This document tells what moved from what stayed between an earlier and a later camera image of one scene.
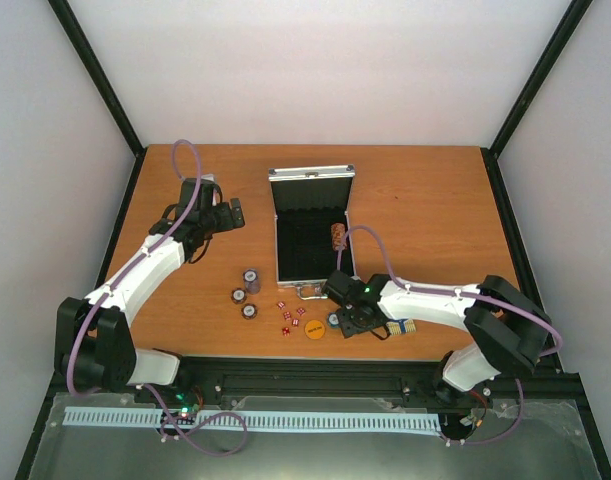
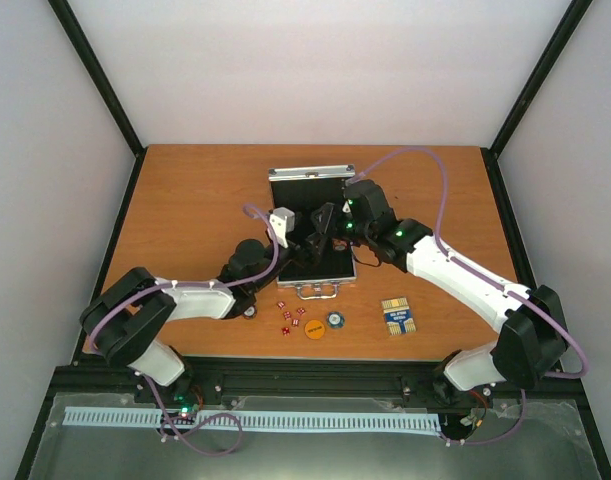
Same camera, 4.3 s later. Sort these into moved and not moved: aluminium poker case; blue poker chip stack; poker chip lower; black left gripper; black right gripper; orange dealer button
Moved: black right gripper; black left gripper
Not moved: aluminium poker case; poker chip lower; orange dealer button; blue poker chip stack
